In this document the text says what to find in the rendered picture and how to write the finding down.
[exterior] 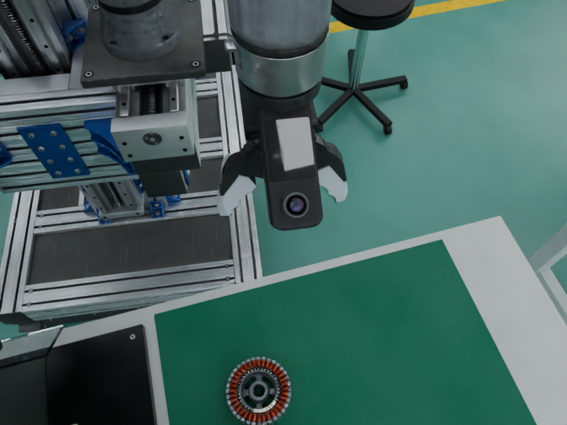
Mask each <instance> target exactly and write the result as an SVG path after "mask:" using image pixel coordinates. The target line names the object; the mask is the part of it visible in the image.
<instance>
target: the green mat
mask: <svg viewBox="0 0 567 425"><path fill-rule="evenodd" d="M154 320H155V326H156V332H157V338H158V344H159V355H160V362H161V368H162V374H163V380H164V386H165V398H166V404H167V410H168V416H169V422H170V425H246V424H244V423H243V422H241V421H240V420H239V419H237V417H236V416H235V415H234V413H233V412H232V411H231V410H230V406H229V404H228V402H227V398H226V395H227V394H226V389H227V388H226V386H227V383H228V379H229V378H230V375H231V373H234V372H233V370H234V369H235V368H237V366H238V365H239V364H240V365H241V363H242V362H243V361H245V362H246V360H247V359H248V358H249V359H250V361H251V358H255V359H256V360H257V357H261V360H262V357H265V358H266V361H267V358H271V362H272V360H274V361H276V363H279V364H280V367H281V366H282V367H283V368H284V370H285V371H286V373H287V375H288V376H289V380H290V384H291V398H290V403H289V407H288V409H287V411H286V410H285V413H284V414H283V415H282V417H281V418H280V419H278V420H277V421H276V422H273V424H271V425H537V424H536V422H535V420H534V418H533V416H532V414H531V412H530V410H529V408H528V406H527V404H526V402H525V401H524V399H523V397H522V395H521V392H520V391H519V389H518V387H517V385H516V382H515V381H514V379H513V377H512V375H511V373H510V370H509V369H508V367H507V365H506V364H505V361H504V359H503V358H502V356H501V354H500V351H499V349H498V348H497V346H496V344H495V342H494V339H493V337H492V336H491V334H490V332H489V329H488V328H487V326H486V325H485V323H484V321H483V318H482V316H481V315H480V313H479V311H478V308H477V306H476V304H475V303H474V301H473V298H472V296H471V294H470V293H469V291H468V290H467V287H466V285H465V283H464V282H463V280H462V277H461V275H460V273H459V271H458V270H457V268H456V265H455V263H454V261H453V260H452V258H451V255H450V253H449V252H448V250H447V248H446V246H445V244H444V242H443V240H442V239H440V240H436V241H433V242H429V243H426V244H423V245H417V246H414V247H410V248H407V249H404V250H398V251H394V252H391V253H388V254H384V255H381V256H375V257H371V258H369V259H365V260H362V261H356V262H352V263H349V264H346V265H342V266H336V267H334V268H330V269H326V270H323V271H319V272H314V273H311V274H307V275H304V276H300V277H295V278H291V279H288V280H284V281H281V282H276V283H272V284H268V285H265V286H261V287H259V288H253V289H249V290H246V291H242V292H239V293H233V294H230V295H226V296H223V297H220V298H216V299H210V300H207V301H204V302H201V303H197V304H191V305H187V306H185V307H181V308H178V309H172V310H168V311H165V312H162V313H158V314H155V315H154ZM246 364H247V363H246ZM241 366H242V365H241ZM272 421H273V420H272Z"/></svg>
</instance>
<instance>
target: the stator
mask: <svg viewBox="0 0 567 425"><path fill-rule="evenodd" d="M246 363H247V364H246ZM241 365H242V366H241ZM241 365H240V364H239V365H238V366H237V368H235V369H234V370H233V372H234V373H231V375H230V378H229V379H228V383H227V386H226V388H227V389H226V394H227V395H226V398H227V402H228V404H229V408H230V410H231V411H232V412H233V413H234V415H235V416H236V417H237V419H239V420H240V421H241V422H243V423H244V424H246V425H267V422H268V425H271V424H273V422H276V421H277V420H278V419H280V418H281V417H282V415H283V414H284V413H285V410H286V411H287V409H288V407H289V403H290V398H291V384H290V380H289V376H288V375H287V373H286V371H285V370H284V368H283V367H282V366H281V367H280V364H279V363H276V361H274V360H272V362H271V358H267V361H266V358H265V357H262V360H261V357H256V359H255V358H251V361H250V359H249V358H248V359H247V360H246V362H245V361H243V362H242V363H241ZM263 376H264V377H267V378H268V379H270V380H271V381H272V382H273V385H274V388H272V389H270V388H269V386H268V384H267V383H266V382H264V381H262V377H263ZM253 377H256V381H255V382H253V383H252V384H251V386H250V387H249V389H248V390H246V389H244V388H245V385H246V383H247V381H248V380H249V379H251V378H253ZM258 386H261V387H262V388H263V389H264V390H265V392H264V394H263V395H262V396H255V395H254V389H255V388H256V387H258ZM246 395H248V396H249V397H250V399H251V400H252V401H253V402H255V403H256V408H253V407H251V406H249V405H248V404H247V403H246V401H245V398H244V397H245V396H246ZM270 395H274V399H273V401H272V403H271V404H270V405H269V406H267V407H265V408H263V407H262V403H263V402H264V401H266V400H267V399H268V397H269V396H270ZM272 420H273V421H272Z"/></svg>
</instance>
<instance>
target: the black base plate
mask: <svg viewBox="0 0 567 425"><path fill-rule="evenodd" d="M46 364H47V409H48V425H73V424H78V425H158V423H157V417H156V410H155V404H154V391H153V384H152V378H151V371H150V364H149V352H148V345H147V338H146V331H145V327H144V326H143V325H142V324H141V325H135V326H132V327H128V328H125V329H122V330H119V331H113V332H109V333H106V334H103V335H99V336H93V337H90V338H87V339H83V340H80V341H76V342H71V343H68V344H64V345H61V346H58V347H53V348H52V349H51V350H50V352H49V354H48V356H47V358H46Z"/></svg>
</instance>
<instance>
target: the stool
mask: <svg viewBox="0 0 567 425"><path fill-rule="evenodd" d="M414 3H415V0H332V6H331V15H332V16H333V17H334V18H335V19H336V20H338V21H339V22H341V23H343V24H345V25H347V26H349V27H352V28H355V29H358V35H357V40H356V46H355V49H349V50H348V69H349V83H344V82H340V81H337V80H334V79H330V78H325V77H322V79H321V85H324V86H327V87H331V88H334V89H340V90H342V91H345V92H344V93H343V94H342V95H341V96H340V97H339V98H338V99H337V100H336V101H335V102H334V103H333V104H332V105H331V106H330V107H329V108H327V109H326V110H325V111H324V112H323V113H322V114H321V115H320V116H319V117H318V118H317V120H318V124H319V125H318V128H317V131H318V132H323V124H324V123H325V122H326V121H327V120H328V119H329V118H330V117H331V116H332V115H334V114H335V113H336V112H337V111H338V110H339V109H340V108H341V107H342V106H343V105H344V104H345V103H346V102H347V101H348V100H349V99H350V98H351V97H352V96H354V97H355V98H356V99H357V100H358V101H359V102H360V103H361V104H362V105H363V106H364V107H365V108H366V109H367V110H368V111H369V112H370V113H371V114H372V115H373V116H374V117H375V118H376V119H377V120H378V121H379V122H380V123H381V124H382V125H383V131H384V133H385V134H386V135H391V134H392V121H391V120H390V119H389V118H388V117H387V116H386V115H385V114H384V113H383V112H382V111H381V110H380V109H379V108H378V107H377V106H376V105H375V104H374V103H373V102H372V101H371V100H370V99H369V98H368V97H367V96H366V95H365V94H364V93H363V91H368V90H372V89H380V88H385V87H389V86H393V85H398V84H400V87H401V89H407V88H408V79H407V77H406V76H405V75H402V76H398V77H394V78H385V79H381V80H376V81H372V82H368V83H359V80H360V75H361V71H362V67H363V61H364V57H365V48H366V44H367V39H368V34H369V30H385V29H389V28H392V27H394V26H397V25H399V24H401V23H402V22H404V21H405V20H406V19H407V18H408V17H409V16H410V14H411V13H412V11H413V6H414Z"/></svg>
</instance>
